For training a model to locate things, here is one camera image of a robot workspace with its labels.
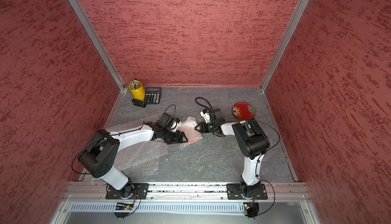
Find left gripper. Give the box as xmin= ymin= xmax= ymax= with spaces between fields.
xmin=161 ymin=128 xmax=188 ymax=145

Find bubble orange plate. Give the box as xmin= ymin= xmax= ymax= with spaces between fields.
xmin=178 ymin=116 xmax=203 ymax=148

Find bubble pink plate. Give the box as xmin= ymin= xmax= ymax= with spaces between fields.
xmin=105 ymin=118 xmax=172 ymax=170

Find red floral dinner plate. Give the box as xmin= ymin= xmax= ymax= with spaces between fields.
xmin=232 ymin=102 xmax=256 ymax=121

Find clear bubble wrap sheet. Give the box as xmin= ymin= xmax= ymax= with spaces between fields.
xmin=114 ymin=150 xmax=160 ymax=177

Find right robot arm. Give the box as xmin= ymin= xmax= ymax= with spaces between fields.
xmin=194 ymin=119 xmax=270 ymax=200

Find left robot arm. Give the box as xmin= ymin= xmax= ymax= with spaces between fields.
xmin=76 ymin=122 xmax=188 ymax=199

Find black calculator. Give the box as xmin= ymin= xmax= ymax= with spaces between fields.
xmin=144 ymin=87 xmax=161 ymax=104

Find black stapler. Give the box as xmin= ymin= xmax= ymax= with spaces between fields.
xmin=132 ymin=99 xmax=147 ymax=108

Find yellow pen cup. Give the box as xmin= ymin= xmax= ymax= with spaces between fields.
xmin=129 ymin=81 xmax=146 ymax=100

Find pens in cup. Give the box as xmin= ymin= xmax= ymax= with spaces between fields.
xmin=129 ymin=79 xmax=142 ymax=90

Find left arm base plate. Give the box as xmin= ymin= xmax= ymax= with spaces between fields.
xmin=105 ymin=183 xmax=149 ymax=201

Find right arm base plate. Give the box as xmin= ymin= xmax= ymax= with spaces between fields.
xmin=227 ymin=182 xmax=268 ymax=200

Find perforated cable duct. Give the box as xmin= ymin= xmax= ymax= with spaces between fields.
xmin=69 ymin=202 xmax=245 ymax=215

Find aluminium front rail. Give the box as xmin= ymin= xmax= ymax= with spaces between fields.
xmin=62 ymin=181 xmax=312 ymax=203

